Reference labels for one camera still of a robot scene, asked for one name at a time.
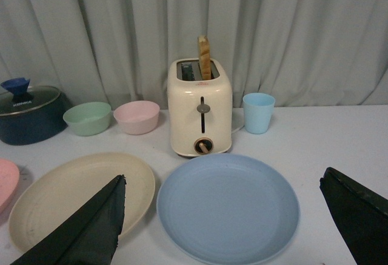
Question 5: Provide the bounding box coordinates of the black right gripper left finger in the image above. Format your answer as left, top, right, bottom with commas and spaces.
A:
13, 175, 126, 264

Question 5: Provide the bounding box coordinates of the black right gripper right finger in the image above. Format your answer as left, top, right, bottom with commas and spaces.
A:
319, 167, 387, 264

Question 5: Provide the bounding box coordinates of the beige plastic plate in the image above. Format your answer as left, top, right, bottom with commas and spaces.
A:
8, 152, 156, 253

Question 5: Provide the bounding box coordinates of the pink plastic plate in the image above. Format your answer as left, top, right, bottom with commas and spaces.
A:
0, 158, 20, 213

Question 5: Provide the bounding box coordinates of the blue plastic plate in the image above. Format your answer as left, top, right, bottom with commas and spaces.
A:
156, 154, 300, 264

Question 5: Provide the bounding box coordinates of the green plastic bowl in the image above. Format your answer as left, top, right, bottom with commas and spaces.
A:
63, 102, 112, 136

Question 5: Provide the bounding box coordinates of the dark blue saucepan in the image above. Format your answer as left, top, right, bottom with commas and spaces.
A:
1, 92, 70, 146

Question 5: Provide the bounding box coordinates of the pink plastic bowl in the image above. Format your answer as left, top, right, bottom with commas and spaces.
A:
113, 101, 160, 135

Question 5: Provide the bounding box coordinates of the light blue plastic cup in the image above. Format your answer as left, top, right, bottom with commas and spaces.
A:
243, 93, 275, 135

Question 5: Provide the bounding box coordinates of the glass lid blue knob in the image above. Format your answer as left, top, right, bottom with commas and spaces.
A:
1, 78, 61, 116

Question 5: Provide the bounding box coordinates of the cream two-slot toaster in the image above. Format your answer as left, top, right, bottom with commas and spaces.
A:
167, 58, 233, 157

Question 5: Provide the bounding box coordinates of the grey curtain backdrop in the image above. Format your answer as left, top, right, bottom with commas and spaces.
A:
1, 0, 387, 107

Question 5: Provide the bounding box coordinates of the toast slice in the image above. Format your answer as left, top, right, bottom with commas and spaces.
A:
198, 35, 212, 80

